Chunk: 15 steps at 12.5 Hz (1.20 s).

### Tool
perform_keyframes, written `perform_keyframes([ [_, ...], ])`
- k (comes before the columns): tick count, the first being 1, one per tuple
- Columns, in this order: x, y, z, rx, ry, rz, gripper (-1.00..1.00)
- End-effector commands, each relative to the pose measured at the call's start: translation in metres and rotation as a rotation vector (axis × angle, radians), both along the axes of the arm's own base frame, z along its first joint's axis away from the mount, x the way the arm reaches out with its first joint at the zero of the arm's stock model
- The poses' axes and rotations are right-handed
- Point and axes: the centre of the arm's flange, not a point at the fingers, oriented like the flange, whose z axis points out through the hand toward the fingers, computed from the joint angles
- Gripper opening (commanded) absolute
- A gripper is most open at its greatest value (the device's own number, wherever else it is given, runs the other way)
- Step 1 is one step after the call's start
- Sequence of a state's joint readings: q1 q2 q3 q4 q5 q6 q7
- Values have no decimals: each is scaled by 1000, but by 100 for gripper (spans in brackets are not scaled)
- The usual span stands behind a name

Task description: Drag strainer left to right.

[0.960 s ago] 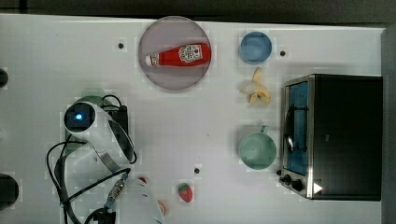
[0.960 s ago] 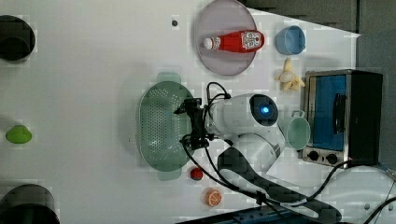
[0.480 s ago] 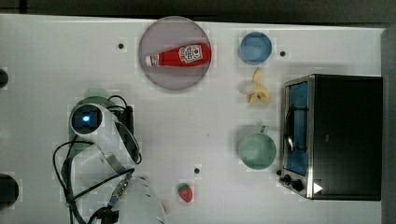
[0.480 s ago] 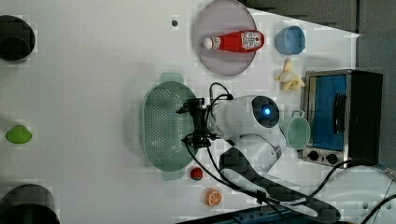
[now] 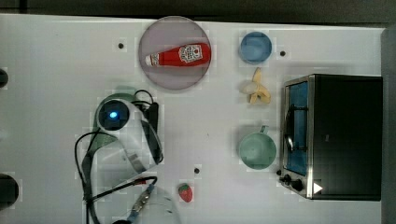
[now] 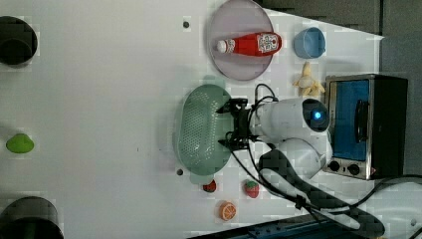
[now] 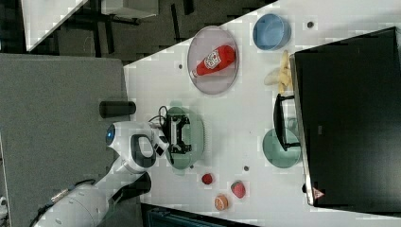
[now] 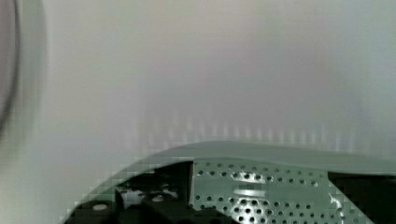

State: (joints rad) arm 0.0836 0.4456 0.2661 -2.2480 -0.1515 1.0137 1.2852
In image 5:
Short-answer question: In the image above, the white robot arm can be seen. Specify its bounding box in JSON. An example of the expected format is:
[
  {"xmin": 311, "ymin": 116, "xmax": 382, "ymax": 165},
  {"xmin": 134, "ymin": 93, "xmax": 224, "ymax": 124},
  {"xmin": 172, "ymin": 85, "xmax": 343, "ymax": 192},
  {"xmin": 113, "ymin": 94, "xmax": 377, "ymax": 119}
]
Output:
[{"xmin": 91, "ymin": 99, "xmax": 181, "ymax": 224}]

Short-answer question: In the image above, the red ketchup bottle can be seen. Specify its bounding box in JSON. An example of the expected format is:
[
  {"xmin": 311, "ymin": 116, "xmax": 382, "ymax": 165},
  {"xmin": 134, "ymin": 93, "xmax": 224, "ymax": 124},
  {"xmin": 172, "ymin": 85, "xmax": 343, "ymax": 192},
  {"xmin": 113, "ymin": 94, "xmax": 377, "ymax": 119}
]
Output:
[{"xmin": 145, "ymin": 43, "xmax": 211, "ymax": 67}]

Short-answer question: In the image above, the peeled banana toy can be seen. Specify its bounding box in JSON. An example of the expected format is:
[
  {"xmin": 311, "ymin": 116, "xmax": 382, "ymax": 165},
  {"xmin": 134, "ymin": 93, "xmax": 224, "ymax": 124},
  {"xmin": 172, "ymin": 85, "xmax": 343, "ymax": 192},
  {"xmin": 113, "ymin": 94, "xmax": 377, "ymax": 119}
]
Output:
[{"xmin": 241, "ymin": 67, "xmax": 271, "ymax": 105}]

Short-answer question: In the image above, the green mug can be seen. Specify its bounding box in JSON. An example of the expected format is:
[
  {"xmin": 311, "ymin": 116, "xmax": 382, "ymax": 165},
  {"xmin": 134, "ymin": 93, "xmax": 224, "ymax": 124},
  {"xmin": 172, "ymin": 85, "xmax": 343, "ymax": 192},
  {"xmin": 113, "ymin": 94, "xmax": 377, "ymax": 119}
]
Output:
[{"xmin": 238, "ymin": 125, "xmax": 276, "ymax": 170}]

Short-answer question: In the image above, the red strawberry toy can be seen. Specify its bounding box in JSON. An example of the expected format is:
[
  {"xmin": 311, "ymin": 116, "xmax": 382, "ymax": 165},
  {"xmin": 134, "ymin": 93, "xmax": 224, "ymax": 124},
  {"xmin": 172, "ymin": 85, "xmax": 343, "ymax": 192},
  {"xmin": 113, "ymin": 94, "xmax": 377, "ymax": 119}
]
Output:
[{"xmin": 177, "ymin": 184, "xmax": 193, "ymax": 203}]

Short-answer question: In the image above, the purple round plate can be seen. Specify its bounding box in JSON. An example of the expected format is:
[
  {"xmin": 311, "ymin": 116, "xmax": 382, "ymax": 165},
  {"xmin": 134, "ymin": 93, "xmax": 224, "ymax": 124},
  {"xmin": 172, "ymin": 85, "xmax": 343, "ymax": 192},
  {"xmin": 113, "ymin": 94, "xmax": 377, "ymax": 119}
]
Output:
[{"xmin": 138, "ymin": 16, "xmax": 212, "ymax": 91}]

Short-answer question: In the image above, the blue bowl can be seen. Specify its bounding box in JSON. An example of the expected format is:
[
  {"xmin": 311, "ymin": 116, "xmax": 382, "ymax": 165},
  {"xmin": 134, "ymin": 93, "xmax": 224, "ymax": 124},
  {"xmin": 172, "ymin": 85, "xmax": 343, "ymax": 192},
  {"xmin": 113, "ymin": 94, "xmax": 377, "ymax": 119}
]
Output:
[{"xmin": 239, "ymin": 32, "xmax": 273, "ymax": 64}]

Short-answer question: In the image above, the black toaster oven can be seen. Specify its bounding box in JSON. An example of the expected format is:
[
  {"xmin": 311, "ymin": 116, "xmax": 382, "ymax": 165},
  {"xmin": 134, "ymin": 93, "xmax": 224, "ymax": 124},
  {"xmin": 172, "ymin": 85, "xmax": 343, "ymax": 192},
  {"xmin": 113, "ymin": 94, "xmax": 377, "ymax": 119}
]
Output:
[{"xmin": 276, "ymin": 74, "xmax": 383, "ymax": 201}]

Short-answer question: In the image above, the black cylinder upper left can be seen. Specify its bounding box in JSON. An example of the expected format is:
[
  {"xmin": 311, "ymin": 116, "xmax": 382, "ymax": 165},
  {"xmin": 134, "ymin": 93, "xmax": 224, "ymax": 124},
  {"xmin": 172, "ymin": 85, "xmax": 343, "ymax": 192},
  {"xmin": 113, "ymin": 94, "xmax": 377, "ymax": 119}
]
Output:
[{"xmin": 0, "ymin": 69, "xmax": 8, "ymax": 88}]

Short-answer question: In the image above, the black cylinder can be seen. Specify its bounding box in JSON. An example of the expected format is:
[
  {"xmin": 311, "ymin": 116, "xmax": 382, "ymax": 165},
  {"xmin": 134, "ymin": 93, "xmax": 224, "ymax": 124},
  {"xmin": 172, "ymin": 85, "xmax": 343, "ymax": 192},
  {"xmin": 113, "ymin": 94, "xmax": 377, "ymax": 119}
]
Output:
[
  {"xmin": 0, "ymin": 174, "xmax": 19, "ymax": 210},
  {"xmin": 0, "ymin": 69, "xmax": 8, "ymax": 88}
]

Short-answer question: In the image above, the black cylinder lower left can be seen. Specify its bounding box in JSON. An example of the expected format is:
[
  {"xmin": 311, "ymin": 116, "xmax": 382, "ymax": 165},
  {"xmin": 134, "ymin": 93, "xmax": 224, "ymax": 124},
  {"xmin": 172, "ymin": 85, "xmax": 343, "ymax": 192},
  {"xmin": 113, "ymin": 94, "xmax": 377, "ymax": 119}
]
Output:
[{"xmin": 0, "ymin": 174, "xmax": 19, "ymax": 210}]

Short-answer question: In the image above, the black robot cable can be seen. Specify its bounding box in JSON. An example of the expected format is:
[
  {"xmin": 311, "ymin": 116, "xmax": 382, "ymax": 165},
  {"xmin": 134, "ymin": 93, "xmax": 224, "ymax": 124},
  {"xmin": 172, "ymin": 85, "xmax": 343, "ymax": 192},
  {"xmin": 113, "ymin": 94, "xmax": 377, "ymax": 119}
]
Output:
[{"xmin": 74, "ymin": 89, "xmax": 159, "ymax": 224}]

